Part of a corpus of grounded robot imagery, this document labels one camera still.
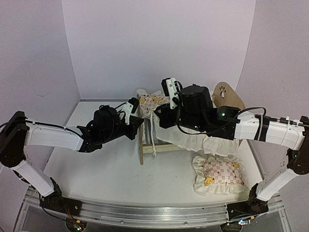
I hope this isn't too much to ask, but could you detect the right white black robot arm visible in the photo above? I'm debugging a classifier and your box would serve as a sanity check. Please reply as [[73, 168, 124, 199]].
[[155, 79, 309, 223]]

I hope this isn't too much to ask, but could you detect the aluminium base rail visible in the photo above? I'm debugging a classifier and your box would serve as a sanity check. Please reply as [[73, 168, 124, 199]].
[[21, 188, 290, 229]]

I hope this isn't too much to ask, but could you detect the duck print ruffled bed cover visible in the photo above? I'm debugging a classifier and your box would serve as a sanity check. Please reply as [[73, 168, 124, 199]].
[[137, 89, 242, 157]]

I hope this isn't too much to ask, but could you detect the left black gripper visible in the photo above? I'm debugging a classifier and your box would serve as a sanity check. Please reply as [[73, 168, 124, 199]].
[[101, 114, 143, 144]]

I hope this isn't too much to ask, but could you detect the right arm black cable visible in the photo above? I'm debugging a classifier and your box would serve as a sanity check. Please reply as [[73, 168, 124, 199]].
[[176, 82, 309, 136]]

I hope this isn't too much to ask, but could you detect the duck print ruffled pillow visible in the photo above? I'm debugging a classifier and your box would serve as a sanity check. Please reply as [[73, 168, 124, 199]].
[[192, 156, 249, 194]]

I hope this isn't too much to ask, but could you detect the wooden pet bed frame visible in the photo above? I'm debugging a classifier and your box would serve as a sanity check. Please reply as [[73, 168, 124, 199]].
[[136, 82, 247, 165]]

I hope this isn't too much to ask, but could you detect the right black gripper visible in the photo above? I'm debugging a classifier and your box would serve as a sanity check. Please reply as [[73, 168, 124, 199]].
[[154, 103, 206, 133]]

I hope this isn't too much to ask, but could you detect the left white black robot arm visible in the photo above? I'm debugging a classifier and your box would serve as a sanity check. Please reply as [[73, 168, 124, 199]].
[[0, 105, 144, 216]]

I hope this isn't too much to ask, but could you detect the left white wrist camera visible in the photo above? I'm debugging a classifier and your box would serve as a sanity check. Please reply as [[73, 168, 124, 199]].
[[121, 97, 139, 125]]

